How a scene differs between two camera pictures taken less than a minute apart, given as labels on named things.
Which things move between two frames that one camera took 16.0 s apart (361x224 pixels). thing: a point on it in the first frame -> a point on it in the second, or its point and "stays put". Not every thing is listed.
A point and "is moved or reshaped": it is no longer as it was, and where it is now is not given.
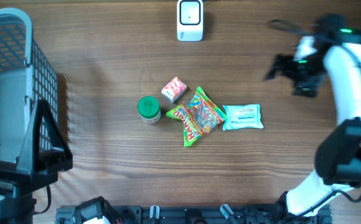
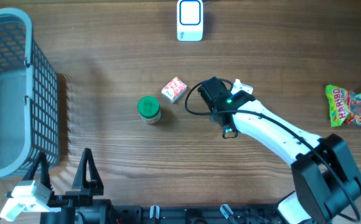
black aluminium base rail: (203, 214) stays put
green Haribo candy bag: (198, 116) is moved or reshaped
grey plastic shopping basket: (16, 74) stays put
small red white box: (173, 91) stays put
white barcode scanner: (190, 20) stays put
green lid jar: (149, 110) stays put
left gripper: (35, 166) -> (85, 195)
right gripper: (307, 87) -> (211, 117)
